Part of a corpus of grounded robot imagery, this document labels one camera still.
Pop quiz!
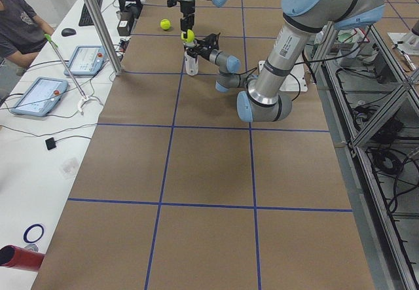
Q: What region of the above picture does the red cylinder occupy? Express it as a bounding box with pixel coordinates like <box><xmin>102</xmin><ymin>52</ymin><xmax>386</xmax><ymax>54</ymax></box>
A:
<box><xmin>1</xmin><ymin>245</ymin><xmax>45</xmax><ymax>272</ymax></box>

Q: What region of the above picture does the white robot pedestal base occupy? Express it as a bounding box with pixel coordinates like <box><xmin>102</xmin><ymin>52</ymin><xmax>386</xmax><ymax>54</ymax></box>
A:
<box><xmin>257</xmin><ymin>60</ymin><xmax>309</xmax><ymax>93</ymax></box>

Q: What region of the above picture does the reacher grabber tool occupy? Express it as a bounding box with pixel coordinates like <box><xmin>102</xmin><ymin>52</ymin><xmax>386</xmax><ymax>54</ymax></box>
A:
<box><xmin>44</xmin><ymin>33</ymin><xmax>104</xmax><ymax>115</ymax></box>

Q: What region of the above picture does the plain yellow tennis ball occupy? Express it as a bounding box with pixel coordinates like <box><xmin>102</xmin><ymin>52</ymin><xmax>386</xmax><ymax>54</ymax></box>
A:
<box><xmin>160</xmin><ymin>19</ymin><xmax>172</xmax><ymax>31</ymax></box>

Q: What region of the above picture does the teach pendant near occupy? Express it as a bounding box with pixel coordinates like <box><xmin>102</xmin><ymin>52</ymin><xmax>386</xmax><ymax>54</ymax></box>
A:
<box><xmin>10</xmin><ymin>77</ymin><xmax>69</xmax><ymax>117</ymax></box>

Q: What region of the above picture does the black computer mouse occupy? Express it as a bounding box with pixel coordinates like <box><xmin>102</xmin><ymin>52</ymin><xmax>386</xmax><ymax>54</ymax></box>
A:
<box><xmin>61</xmin><ymin>27</ymin><xmax>77</xmax><ymax>37</ymax></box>

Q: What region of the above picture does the seated person grey shirt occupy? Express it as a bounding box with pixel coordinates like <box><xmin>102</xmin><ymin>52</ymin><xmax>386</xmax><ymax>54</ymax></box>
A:
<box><xmin>1</xmin><ymin>0</ymin><xmax>54</xmax><ymax>68</ymax></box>

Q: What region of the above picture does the blue tape ring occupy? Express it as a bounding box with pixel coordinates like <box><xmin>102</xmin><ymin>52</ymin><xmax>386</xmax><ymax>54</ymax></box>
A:
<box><xmin>23</xmin><ymin>223</ymin><xmax>45</xmax><ymax>244</ymax></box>

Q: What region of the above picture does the aluminium frame post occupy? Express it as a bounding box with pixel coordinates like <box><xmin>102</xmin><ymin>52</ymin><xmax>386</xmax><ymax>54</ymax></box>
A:
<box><xmin>83</xmin><ymin>0</ymin><xmax>122</xmax><ymax>76</ymax></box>

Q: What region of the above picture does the black box with label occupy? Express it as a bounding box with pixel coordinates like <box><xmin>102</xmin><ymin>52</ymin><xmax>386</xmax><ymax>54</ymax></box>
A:
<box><xmin>117</xmin><ymin>12</ymin><xmax>134</xmax><ymax>37</ymax></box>

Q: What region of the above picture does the teach pendant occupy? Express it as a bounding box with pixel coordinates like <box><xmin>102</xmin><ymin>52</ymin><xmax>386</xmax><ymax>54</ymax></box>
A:
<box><xmin>10</xmin><ymin>77</ymin><xmax>69</xmax><ymax>117</ymax></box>
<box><xmin>68</xmin><ymin>45</ymin><xmax>107</xmax><ymax>77</ymax></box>

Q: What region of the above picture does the tennis ball with Wilson logo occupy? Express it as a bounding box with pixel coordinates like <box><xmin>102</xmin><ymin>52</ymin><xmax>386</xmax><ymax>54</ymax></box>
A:
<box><xmin>181</xmin><ymin>29</ymin><xmax>195</xmax><ymax>43</ymax></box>

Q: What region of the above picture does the clear tennis ball can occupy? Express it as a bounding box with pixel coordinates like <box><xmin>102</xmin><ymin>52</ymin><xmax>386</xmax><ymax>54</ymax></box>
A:
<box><xmin>183</xmin><ymin>42</ymin><xmax>199</xmax><ymax>76</ymax></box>

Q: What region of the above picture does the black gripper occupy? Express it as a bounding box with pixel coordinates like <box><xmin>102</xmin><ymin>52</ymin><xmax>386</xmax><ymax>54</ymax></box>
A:
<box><xmin>179</xmin><ymin>0</ymin><xmax>196</xmax><ymax>31</ymax></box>
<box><xmin>185</xmin><ymin>33</ymin><xmax>220</xmax><ymax>62</ymax></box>

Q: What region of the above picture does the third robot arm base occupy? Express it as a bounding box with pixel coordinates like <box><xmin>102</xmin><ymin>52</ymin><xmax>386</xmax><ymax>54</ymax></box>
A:
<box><xmin>388</xmin><ymin>22</ymin><xmax>418</xmax><ymax>56</ymax></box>

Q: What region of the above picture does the small black square device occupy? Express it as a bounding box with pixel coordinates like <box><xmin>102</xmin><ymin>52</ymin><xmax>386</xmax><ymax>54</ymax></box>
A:
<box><xmin>45</xmin><ymin>137</ymin><xmax>56</xmax><ymax>151</ymax></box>

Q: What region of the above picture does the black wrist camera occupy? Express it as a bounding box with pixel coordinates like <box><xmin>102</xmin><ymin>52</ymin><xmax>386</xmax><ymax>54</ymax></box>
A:
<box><xmin>166</xmin><ymin>0</ymin><xmax>180</xmax><ymax>8</ymax></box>

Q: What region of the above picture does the teach pendant far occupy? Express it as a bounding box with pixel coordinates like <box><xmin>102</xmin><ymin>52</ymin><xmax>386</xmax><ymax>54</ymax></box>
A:
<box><xmin>68</xmin><ymin>45</ymin><xmax>107</xmax><ymax>77</ymax></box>

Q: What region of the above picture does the black keyboard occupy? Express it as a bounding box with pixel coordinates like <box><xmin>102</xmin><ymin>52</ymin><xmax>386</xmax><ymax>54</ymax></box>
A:
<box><xmin>78</xmin><ymin>0</ymin><xmax>103</xmax><ymax>27</ymax></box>

